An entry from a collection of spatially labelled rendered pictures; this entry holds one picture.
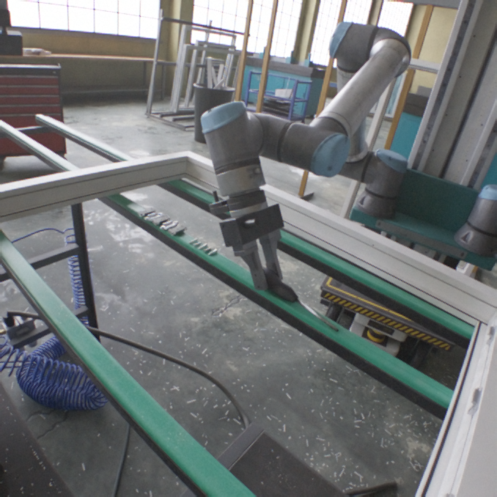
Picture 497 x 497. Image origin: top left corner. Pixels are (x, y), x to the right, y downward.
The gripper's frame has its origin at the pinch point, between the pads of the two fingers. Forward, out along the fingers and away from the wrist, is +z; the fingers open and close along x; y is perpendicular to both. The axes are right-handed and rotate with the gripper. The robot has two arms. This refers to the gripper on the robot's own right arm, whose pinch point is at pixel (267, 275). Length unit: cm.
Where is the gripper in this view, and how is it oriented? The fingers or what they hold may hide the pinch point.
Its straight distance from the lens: 68.3
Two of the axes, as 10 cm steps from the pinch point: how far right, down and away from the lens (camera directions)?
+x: 6.6, -3.1, 6.9
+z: 2.6, 9.5, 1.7
